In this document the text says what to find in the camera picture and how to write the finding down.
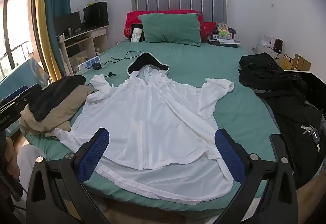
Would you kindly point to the person's left hand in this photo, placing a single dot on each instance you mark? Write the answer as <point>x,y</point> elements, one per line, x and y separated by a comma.
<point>11,150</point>

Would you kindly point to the yellow curtain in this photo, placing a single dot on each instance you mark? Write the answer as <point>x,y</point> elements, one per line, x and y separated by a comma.
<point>43,23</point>

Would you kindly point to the bed with green sheet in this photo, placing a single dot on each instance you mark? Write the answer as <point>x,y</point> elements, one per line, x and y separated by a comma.
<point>203,61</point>

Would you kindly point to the pile of books and papers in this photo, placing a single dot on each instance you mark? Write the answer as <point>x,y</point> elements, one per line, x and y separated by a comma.
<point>224,43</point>

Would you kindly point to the green pillow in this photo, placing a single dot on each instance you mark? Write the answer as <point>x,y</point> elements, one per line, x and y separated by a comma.
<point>170,28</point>

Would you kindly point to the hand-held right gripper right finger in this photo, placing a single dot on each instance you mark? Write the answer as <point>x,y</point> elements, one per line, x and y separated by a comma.
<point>226,152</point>

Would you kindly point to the green yellow packet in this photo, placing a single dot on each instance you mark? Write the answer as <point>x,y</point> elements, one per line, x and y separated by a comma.
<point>224,29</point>

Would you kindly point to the white packet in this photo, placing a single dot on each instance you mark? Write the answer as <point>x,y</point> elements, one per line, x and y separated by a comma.
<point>136,35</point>

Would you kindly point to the white cup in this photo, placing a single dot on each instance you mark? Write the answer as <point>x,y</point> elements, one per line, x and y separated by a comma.
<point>60,37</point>

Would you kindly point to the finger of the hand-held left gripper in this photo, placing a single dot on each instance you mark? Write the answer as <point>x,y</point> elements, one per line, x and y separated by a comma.
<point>16,92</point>
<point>33,93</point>

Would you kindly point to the black tablet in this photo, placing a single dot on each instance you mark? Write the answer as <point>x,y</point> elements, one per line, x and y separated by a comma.
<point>141,35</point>

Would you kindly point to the small red pillow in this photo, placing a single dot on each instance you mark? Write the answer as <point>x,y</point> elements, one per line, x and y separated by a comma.
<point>207,30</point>

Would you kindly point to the key bunch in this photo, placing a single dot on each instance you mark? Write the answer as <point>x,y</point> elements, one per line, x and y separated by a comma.
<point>314,135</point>

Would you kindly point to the white bedside cabinet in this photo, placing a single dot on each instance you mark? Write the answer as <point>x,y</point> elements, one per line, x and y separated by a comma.
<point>264,47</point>

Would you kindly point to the white blue power strip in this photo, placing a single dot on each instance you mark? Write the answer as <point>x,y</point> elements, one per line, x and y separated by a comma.
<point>86,63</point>

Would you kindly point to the teal printed board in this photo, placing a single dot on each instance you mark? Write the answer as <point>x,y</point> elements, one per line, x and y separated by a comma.
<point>28,71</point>

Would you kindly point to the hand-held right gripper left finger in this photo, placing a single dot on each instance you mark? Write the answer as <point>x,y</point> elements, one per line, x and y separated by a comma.
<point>95,152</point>

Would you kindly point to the black clothes pile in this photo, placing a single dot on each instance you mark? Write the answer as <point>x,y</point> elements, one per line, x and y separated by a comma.
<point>280,91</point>

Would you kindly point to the light wooden desk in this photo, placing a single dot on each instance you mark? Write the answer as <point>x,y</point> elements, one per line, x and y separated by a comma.
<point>98,33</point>

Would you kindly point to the white hooded jacket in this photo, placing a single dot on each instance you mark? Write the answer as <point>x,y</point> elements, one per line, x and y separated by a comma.
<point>152,117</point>

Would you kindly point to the large red pillow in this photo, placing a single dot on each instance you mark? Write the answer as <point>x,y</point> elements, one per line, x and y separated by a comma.
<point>132,20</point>

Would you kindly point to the black power adapter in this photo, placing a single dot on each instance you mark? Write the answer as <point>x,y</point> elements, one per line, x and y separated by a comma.
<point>96,66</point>

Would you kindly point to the window with black frame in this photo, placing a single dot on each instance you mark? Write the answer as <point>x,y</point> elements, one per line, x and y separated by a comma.
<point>20,10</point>

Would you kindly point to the black monitor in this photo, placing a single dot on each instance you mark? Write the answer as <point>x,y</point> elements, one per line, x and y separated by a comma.
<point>67,21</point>

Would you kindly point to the metal cup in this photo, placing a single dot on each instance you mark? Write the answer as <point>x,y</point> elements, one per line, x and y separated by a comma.
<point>69,30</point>

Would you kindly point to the black computer tower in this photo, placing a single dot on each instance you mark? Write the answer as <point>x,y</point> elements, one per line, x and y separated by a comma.
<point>98,14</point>

